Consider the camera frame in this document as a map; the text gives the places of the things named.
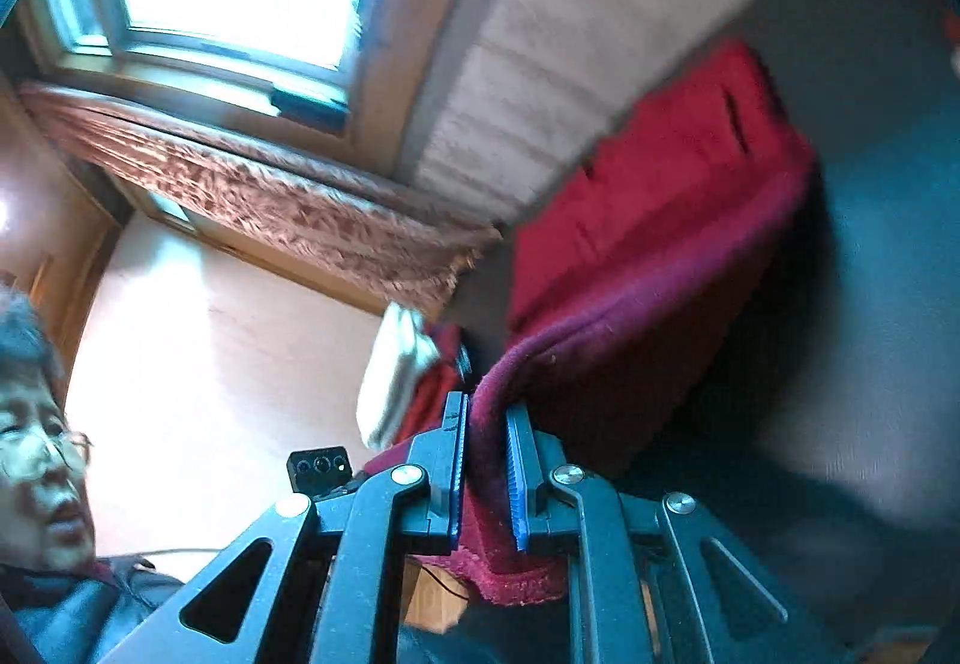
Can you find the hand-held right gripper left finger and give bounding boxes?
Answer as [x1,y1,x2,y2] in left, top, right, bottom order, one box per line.
[97,392,472,664]

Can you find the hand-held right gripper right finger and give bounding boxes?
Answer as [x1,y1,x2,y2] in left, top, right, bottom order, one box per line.
[506,404,852,664]

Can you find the maroon cloth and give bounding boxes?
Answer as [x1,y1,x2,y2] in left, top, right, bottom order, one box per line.
[416,38,822,609]

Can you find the white ribbed garment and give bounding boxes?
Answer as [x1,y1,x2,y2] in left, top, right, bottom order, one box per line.
[356,302,443,453]

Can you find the eyeglasses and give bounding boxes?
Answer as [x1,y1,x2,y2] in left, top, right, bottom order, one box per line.
[0,428,95,481]

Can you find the brown patterned curtain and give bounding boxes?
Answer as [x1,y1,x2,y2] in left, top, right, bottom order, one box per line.
[19,80,500,320]

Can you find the person's dark jacket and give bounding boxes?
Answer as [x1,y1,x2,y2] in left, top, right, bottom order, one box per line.
[0,555,188,664]

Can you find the person's head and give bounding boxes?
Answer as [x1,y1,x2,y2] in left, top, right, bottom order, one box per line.
[0,285,98,571]

